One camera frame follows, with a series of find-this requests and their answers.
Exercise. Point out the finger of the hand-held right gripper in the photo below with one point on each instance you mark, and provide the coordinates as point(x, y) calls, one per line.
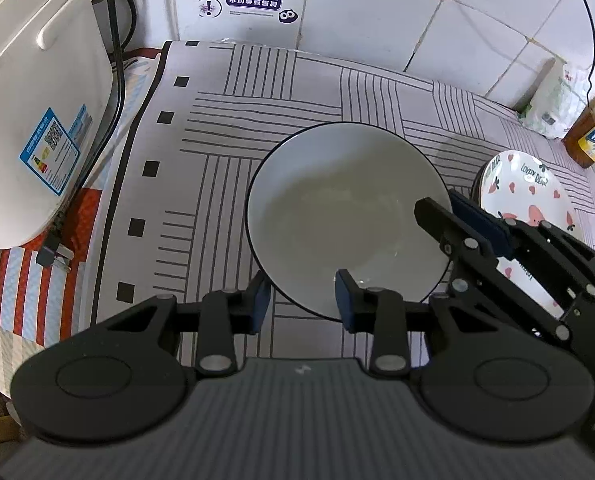
point(442, 222)
point(477, 215)

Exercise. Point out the white wall sticker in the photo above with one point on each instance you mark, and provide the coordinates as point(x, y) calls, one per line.
point(247, 2)

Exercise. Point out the colourful striped cloth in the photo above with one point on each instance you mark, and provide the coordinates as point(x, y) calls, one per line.
point(32, 305)

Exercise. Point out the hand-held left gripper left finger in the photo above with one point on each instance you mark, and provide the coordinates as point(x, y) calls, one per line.
point(260, 306)

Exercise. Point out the white plastic bag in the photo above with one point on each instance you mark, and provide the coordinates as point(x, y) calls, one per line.
point(552, 105)

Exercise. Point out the white rice cooker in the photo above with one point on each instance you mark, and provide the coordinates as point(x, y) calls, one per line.
point(27, 110)

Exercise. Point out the white ribbed bowl black rim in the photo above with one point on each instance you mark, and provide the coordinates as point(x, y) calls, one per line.
point(327, 200)

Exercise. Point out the grey striped table mat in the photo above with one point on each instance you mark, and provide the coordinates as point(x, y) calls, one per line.
point(327, 90)

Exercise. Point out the white plate with pink print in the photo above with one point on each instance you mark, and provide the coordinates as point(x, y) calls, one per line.
point(527, 180)

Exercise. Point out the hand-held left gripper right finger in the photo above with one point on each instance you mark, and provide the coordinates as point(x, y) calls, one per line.
point(345, 304)

